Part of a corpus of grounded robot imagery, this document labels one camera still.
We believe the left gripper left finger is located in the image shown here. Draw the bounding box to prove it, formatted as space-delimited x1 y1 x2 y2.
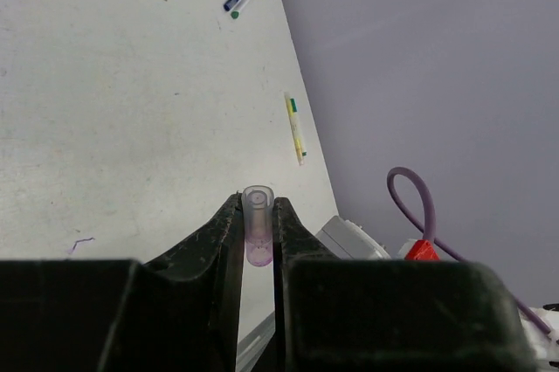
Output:
1 194 243 371

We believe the green capped marker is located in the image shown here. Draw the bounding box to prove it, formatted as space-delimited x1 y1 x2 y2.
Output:
231 0 251 19

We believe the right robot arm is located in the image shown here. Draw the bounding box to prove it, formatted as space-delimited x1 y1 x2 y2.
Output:
520 303 558 372

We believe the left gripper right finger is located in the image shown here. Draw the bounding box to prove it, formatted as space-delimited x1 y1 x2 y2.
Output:
273 197 537 371

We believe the aluminium frame rail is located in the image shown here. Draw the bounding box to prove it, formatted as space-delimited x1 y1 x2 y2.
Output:
235 313 275 372

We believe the purple translucent pen cap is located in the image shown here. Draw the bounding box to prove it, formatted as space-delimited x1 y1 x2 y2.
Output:
241 185 274 267

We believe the yellow highlighter pen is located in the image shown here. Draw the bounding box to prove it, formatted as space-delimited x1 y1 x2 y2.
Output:
284 93 307 166

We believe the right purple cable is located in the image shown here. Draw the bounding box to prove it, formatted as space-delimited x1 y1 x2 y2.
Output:
386 166 554 338

